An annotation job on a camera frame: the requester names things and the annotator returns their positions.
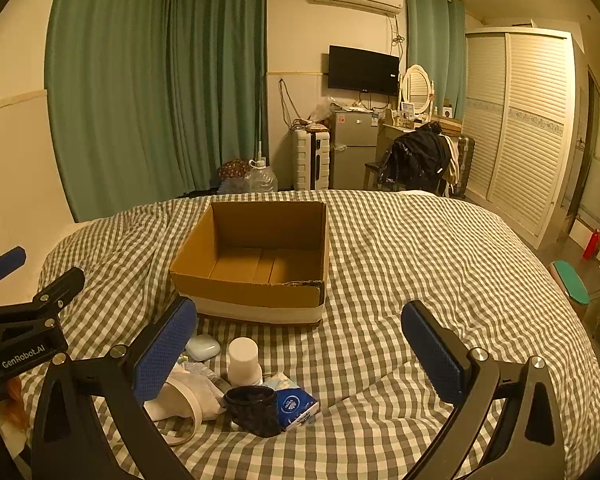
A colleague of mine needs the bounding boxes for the person's left hand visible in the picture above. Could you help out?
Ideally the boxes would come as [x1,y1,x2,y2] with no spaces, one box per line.
[0,377,32,431]

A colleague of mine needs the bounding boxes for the black television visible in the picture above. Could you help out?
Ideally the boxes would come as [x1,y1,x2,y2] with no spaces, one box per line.
[328,45,401,96]

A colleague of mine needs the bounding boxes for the silver fridge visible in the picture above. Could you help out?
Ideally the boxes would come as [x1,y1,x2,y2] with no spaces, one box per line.
[328,110,381,190]

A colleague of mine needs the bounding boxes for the patterned bag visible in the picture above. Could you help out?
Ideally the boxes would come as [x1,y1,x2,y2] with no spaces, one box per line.
[217,159,251,193]

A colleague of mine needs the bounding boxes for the white suitcase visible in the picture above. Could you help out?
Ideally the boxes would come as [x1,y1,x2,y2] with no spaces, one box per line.
[291,127,333,191]

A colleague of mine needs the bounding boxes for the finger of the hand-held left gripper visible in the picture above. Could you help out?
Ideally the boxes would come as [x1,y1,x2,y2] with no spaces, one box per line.
[0,266,86,332]
[0,246,27,306]

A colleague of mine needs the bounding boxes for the dark suitcase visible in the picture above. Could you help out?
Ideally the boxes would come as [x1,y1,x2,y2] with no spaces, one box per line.
[447,135,476,198]

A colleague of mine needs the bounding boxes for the black pouch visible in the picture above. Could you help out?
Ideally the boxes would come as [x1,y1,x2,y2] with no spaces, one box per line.
[223,385,283,437]

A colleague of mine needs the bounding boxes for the brown cardboard box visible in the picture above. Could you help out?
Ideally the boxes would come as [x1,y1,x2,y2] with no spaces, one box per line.
[169,201,329,328]

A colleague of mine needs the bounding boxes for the white pole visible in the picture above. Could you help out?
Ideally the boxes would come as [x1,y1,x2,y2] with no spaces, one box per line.
[257,100,267,166]

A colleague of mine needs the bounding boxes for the wall cables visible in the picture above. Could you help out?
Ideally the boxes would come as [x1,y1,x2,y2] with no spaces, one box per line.
[278,78,302,128]

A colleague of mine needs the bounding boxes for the green curtain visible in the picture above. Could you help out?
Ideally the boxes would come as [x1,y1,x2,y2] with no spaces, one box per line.
[45,0,191,223]
[166,0,268,196]
[405,0,467,121]

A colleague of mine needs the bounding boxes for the oval white mirror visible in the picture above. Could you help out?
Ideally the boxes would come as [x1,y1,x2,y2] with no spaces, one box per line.
[401,64,437,116]

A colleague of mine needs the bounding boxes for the black jacket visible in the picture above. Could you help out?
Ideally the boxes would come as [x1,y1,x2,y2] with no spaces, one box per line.
[377,122,463,193]

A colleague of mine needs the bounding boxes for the blue tissue packet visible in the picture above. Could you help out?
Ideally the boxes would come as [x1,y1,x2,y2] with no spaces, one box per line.
[262,373,321,432]

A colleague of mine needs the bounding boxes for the white earbuds case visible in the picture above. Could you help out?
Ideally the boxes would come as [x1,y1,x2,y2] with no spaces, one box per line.
[185,335,220,361]

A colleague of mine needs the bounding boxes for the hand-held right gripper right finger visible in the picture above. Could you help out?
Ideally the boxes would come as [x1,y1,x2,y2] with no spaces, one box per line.
[401,300,567,480]

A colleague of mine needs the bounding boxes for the dressing table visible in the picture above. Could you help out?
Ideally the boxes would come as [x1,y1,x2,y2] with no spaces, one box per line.
[377,109,463,163]

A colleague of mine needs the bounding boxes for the clear water jug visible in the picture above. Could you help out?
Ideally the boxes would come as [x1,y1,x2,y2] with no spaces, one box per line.
[242,159,279,193]

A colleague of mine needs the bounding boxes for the green stool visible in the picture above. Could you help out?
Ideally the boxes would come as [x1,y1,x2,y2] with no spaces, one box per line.
[548,260,591,318]

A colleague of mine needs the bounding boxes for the wooden chair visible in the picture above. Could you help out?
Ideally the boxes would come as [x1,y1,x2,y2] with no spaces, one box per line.
[364,132,461,197]

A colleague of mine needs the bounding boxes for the white plastic bottle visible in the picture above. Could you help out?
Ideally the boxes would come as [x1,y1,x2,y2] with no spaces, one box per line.
[227,337,264,387]

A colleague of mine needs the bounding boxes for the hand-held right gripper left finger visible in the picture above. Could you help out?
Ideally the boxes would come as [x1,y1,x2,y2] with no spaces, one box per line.
[30,296,199,480]

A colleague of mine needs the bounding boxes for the white louvred wardrobe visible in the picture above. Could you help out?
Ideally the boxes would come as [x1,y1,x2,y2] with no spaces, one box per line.
[464,27,576,250]

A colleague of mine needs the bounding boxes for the checkered bed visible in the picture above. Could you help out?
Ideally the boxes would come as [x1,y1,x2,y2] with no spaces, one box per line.
[20,190,600,480]

